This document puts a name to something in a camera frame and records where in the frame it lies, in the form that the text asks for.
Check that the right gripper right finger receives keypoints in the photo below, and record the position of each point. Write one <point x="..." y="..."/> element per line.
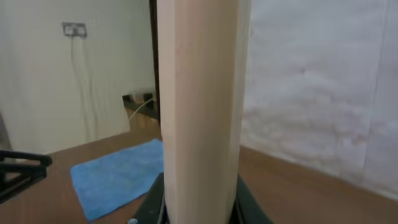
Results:
<point x="248" y="211"/>

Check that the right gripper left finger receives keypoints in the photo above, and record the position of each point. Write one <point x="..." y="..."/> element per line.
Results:
<point x="152" y="208"/>

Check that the blue cloth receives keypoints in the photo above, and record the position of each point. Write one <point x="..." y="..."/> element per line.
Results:
<point x="118" y="174"/>

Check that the grey wall socket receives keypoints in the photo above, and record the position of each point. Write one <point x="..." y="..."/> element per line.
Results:
<point x="74" y="30"/>

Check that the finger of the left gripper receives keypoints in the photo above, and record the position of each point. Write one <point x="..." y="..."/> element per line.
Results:
<point x="25" y="158"/>

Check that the white pipette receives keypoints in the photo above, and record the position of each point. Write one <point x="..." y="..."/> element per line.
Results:
<point x="202" y="109"/>

